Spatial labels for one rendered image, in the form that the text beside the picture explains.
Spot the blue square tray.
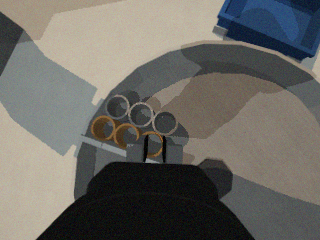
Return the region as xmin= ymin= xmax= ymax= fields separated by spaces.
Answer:
xmin=213 ymin=0 xmax=320 ymax=64

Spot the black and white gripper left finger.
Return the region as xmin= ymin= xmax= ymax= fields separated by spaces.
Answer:
xmin=126 ymin=135 xmax=148 ymax=163

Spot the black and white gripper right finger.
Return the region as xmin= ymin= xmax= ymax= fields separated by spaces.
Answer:
xmin=162 ymin=136 xmax=183 ymax=164

